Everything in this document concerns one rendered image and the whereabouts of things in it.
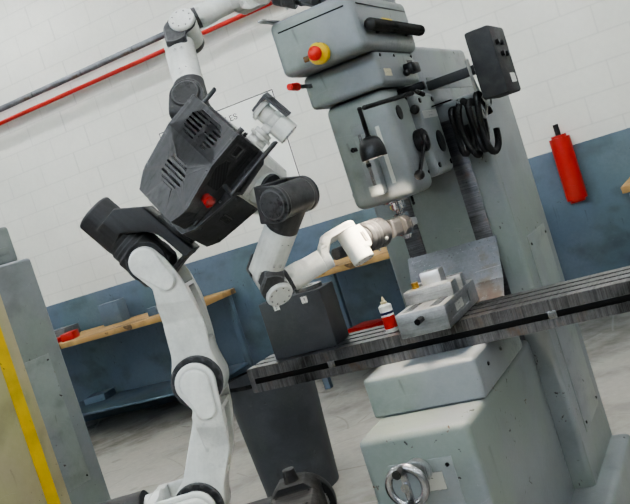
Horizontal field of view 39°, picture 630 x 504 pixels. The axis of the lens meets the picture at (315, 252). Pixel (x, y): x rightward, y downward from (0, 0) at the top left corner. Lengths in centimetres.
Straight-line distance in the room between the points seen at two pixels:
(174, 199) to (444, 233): 108
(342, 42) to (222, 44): 529
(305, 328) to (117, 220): 73
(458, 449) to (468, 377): 22
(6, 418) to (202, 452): 128
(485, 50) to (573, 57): 401
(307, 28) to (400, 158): 45
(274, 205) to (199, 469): 77
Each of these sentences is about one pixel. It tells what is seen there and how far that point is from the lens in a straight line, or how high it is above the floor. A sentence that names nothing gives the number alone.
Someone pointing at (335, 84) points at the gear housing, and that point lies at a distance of 261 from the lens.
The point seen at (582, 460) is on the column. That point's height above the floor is 29.
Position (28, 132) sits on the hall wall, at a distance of 902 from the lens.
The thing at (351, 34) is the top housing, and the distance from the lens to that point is 249.
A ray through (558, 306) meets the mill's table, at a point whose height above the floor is 91.
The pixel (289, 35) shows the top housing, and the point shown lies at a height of 184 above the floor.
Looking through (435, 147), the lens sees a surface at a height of 142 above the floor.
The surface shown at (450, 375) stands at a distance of 249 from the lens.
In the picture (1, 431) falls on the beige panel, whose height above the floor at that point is 92.
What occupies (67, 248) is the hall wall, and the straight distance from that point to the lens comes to 891.
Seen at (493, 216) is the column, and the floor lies 115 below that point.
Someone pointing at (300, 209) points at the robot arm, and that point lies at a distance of 229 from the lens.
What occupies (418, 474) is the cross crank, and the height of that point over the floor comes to 66.
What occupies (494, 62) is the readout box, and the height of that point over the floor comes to 161.
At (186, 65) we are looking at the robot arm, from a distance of 263.
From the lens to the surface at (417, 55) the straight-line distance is 295.
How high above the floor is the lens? 138
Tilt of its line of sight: 3 degrees down
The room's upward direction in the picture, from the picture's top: 18 degrees counter-clockwise
